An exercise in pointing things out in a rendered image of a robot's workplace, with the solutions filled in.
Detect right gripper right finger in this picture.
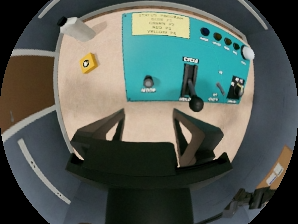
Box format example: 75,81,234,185
172,108,223,167

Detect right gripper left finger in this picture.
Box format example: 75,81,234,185
74,108,125,141

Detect teal control console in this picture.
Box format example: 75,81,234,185
121,11,254,112

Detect white bottle with black cap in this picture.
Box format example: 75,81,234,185
57,16,96,43

